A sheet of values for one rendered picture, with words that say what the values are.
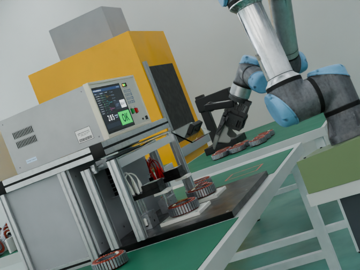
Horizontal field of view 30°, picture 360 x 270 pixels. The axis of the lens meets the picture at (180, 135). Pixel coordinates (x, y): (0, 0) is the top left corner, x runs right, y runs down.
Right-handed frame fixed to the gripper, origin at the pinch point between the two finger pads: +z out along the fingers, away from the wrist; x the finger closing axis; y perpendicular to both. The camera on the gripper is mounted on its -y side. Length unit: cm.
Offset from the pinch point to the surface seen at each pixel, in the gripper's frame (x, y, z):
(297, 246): 185, 41, 99
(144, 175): 11.0, -25.8, 27.2
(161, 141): 2.9, -21.4, 8.2
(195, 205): -28.0, 5.0, 15.0
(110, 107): -22.5, -36.4, -4.6
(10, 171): 299, -229, 186
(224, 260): -81, 26, 5
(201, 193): -6.7, 1.8, 18.2
